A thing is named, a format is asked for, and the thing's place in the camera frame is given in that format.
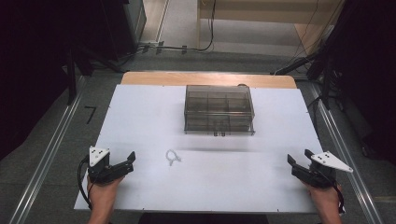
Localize person's dark clothing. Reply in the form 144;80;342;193
137;212;269;224

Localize person's left hand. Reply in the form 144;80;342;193
86;175;126;216

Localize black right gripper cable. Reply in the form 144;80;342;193
332;181;347;215

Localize black floor cable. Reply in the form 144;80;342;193
116;0;218;68

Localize dark cabinet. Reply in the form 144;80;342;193
122;0;148;54

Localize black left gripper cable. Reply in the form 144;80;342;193
77;154;94;211

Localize white board sheet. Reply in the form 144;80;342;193
73;83;325;215

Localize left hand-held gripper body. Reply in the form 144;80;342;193
87;146;125;185

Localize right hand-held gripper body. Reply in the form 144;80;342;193
295;150;355;189

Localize black curtain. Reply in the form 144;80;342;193
323;0;396;166
0;0;132;161

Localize black stand legs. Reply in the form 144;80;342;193
64;43;125;105
270;46;347;110

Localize grey transparent organizer box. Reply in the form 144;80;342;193
183;84;257;137

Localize metal floor rail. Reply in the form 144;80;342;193
8;75;88;224
307;81;385;224

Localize wooden table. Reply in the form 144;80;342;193
120;71;298;90

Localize person's right hand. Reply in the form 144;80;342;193
302;181;344;217

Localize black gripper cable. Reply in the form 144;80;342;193
77;154;94;211
332;181;347;215

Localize small clear looped item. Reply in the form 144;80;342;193
165;148;182;167

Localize light wooden shelf unit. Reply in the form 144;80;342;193
196;0;346;50

